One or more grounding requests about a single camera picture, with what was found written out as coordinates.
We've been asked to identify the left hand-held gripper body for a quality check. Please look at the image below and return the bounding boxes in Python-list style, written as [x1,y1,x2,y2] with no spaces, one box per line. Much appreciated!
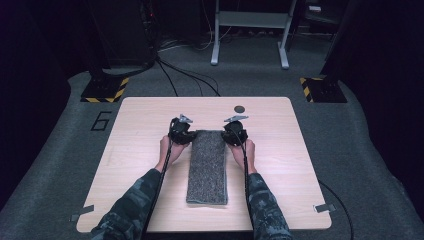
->
[168,113,196,145]

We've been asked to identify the right hand-held gripper black cable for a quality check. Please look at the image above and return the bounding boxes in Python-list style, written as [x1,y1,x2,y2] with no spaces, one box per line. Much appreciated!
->
[231,128,255,231]

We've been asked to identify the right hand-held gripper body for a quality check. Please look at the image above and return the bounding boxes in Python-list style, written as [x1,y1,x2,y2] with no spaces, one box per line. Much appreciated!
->
[223,115,249,147]

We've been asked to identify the grey tape strip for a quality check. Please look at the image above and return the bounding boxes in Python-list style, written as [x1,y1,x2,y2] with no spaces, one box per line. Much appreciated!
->
[313,203,337,214]
[69,204,95,223]

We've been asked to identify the hand-held gripper black cable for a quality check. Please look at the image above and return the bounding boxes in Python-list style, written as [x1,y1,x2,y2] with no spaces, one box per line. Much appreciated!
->
[231,128,255,231]
[141,118,176,240]

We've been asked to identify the person's right hand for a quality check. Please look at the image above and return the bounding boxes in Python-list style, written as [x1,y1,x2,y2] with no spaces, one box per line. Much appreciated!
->
[229,139,258,175]

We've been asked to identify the white desk frame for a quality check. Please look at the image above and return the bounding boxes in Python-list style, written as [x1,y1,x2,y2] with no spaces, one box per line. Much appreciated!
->
[210,0,299,70]

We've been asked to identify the grey towel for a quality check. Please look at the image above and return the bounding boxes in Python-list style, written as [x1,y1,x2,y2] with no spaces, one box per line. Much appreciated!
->
[185,129,229,206]

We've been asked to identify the thin black cable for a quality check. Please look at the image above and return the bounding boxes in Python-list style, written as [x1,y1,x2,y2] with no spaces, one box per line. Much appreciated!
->
[318,179,354,240]

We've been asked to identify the white floor cables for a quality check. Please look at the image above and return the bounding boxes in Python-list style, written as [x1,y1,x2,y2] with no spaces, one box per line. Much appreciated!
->
[158,0,234,53]

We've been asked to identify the black stand base striped edge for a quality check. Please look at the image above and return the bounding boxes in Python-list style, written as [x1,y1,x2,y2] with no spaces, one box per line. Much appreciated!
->
[299,77,348,104]
[80,76,130,104]

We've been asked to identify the black floor cables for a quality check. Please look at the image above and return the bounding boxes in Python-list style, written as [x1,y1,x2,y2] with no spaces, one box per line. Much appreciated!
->
[155,57,222,98]

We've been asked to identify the dark stand column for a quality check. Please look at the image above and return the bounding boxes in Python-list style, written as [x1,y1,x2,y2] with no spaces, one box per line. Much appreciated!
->
[319,0,359,79]
[85,0,158,79]

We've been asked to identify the left hand-held gripper black cable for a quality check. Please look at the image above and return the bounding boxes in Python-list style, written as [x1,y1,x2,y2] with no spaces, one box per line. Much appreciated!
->
[141,118,176,240]

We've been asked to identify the person's left hand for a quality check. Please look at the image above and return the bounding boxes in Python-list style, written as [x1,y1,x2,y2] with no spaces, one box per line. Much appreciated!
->
[156,134,191,173]

